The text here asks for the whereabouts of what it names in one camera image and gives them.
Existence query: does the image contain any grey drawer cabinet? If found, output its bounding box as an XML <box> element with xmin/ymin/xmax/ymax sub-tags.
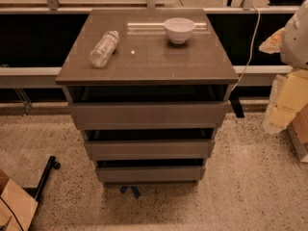
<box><xmin>55</xmin><ymin>8</ymin><xmax>240</xmax><ymax>187</ymax></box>

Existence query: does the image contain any clear plastic water bottle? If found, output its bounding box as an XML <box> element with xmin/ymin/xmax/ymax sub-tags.
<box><xmin>90</xmin><ymin>31</ymin><xmax>119</xmax><ymax>67</ymax></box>

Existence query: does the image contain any cardboard box left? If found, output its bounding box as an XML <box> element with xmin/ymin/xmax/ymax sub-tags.
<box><xmin>0</xmin><ymin>169</ymin><xmax>38</xmax><ymax>231</ymax></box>

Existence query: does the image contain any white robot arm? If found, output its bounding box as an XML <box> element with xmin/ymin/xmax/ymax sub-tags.
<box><xmin>259</xmin><ymin>1</ymin><xmax>308</xmax><ymax>134</ymax></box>

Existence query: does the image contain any black bracket behind cabinet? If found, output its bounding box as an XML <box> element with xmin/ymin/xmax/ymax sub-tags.
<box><xmin>229</xmin><ymin>96</ymin><xmax>244</xmax><ymax>118</ymax></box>

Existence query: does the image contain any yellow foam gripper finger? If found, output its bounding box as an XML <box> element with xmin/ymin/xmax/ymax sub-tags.
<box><xmin>263</xmin><ymin>68</ymin><xmax>308</xmax><ymax>134</ymax></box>

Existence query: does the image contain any white ceramic bowl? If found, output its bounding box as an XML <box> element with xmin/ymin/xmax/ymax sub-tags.
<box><xmin>164</xmin><ymin>17</ymin><xmax>195</xmax><ymax>44</ymax></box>

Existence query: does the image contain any grey middle drawer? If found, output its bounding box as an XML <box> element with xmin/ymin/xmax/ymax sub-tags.
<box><xmin>85</xmin><ymin>140</ymin><xmax>215</xmax><ymax>161</ymax></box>

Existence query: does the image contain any grey bottom drawer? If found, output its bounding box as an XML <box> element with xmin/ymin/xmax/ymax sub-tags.
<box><xmin>95</xmin><ymin>166</ymin><xmax>205</xmax><ymax>183</ymax></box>

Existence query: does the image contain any white cable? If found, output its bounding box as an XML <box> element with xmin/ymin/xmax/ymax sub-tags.
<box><xmin>229</xmin><ymin>5</ymin><xmax>262</xmax><ymax>93</ymax></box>

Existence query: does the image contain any grey drawer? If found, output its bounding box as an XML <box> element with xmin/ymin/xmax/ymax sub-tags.
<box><xmin>95</xmin><ymin>166</ymin><xmax>205</xmax><ymax>183</ymax></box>
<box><xmin>85</xmin><ymin>140</ymin><xmax>215</xmax><ymax>161</ymax></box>
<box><xmin>68</xmin><ymin>102</ymin><xmax>226</xmax><ymax>130</ymax></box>

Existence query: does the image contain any grey top drawer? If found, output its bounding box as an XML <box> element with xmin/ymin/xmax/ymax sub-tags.
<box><xmin>68</xmin><ymin>102</ymin><xmax>226</xmax><ymax>130</ymax></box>

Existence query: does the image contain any black wheeled stand leg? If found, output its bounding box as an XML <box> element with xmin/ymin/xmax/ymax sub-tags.
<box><xmin>25</xmin><ymin>156</ymin><xmax>61</xmax><ymax>201</ymax></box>

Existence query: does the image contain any grey metal railing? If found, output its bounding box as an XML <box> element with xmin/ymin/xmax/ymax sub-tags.
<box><xmin>0</xmin><ymin>6</ymin><xmax>299</xmax><ymax>89</ymax></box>

